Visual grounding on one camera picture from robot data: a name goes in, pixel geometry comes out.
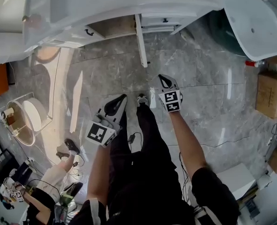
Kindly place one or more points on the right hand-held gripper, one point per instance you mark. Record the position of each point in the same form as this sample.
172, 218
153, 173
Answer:
172, 101

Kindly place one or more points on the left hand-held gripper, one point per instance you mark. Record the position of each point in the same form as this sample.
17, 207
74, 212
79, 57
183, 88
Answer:
98, 133

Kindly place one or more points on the white cabinet door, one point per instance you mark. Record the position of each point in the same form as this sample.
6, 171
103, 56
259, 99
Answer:
141, 41
77, 36

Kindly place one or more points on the person's left forearm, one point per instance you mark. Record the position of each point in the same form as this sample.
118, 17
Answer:
98, 172

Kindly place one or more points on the person's right forearm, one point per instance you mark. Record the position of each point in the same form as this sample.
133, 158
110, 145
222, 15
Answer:
189, 144

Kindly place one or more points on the white vanity cabinet with sink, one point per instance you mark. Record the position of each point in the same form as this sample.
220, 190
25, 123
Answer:
93, 6

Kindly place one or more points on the person's left hand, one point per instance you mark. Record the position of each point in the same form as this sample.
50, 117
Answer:
105, 121

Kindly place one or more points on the person's right shoe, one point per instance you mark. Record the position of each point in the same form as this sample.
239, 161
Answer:
143, 99

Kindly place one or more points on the person's shoe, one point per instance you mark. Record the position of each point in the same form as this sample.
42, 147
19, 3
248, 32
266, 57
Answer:
72, 146
61, 155
143, 99

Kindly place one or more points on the black power adapter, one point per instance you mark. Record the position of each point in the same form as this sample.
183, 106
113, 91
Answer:
132, 138

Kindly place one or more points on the white drawer with black knob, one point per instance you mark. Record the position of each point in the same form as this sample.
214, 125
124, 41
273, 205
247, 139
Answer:
164, 21

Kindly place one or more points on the white round drum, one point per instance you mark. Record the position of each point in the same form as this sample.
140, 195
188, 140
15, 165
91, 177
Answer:
34, 114

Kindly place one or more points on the person's black clothing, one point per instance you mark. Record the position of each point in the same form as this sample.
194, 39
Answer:
147, 184

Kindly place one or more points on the round glass side table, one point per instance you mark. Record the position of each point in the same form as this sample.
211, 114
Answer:
21, 128

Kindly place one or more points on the white and green bathtub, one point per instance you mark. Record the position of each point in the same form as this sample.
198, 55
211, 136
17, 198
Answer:
253, 24

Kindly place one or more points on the large cardboard box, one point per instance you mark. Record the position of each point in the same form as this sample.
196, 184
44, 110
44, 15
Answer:
271, 95

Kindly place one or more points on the small potted plant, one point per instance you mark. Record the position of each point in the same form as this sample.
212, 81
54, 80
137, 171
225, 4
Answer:
9, 116

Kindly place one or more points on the brown bottle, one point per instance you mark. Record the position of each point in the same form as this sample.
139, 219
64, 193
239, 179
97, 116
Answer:
32, 21

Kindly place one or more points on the white box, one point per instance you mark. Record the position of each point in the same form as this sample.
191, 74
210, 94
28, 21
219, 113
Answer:
236, 182

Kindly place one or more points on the black monitor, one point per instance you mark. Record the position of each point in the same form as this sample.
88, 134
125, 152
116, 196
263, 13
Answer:
0, 163

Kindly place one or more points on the brown cardboard box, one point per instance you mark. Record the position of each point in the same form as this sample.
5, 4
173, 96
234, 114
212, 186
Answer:
276, 159

